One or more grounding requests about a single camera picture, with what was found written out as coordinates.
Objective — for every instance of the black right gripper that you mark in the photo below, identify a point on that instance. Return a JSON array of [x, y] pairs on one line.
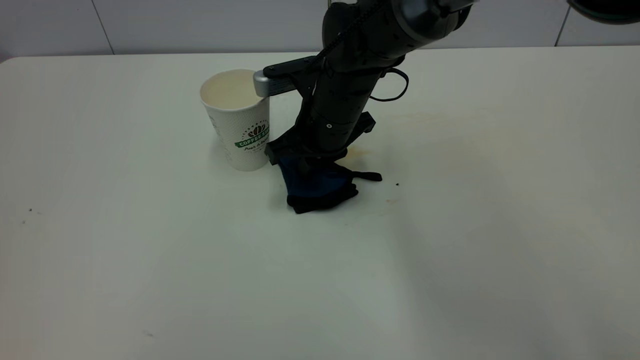
[[320, 142]]

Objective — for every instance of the blue and black cloth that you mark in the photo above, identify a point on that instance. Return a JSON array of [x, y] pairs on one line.
[[320, 192]]

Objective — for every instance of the white paper coffee cup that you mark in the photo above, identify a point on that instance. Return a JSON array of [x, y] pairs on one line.
[[237, 125]]

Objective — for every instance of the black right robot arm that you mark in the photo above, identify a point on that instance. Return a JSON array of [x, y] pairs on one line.
[[360, 45]]

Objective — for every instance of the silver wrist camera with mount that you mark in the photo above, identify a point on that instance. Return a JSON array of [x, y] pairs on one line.
[[272, 84]]

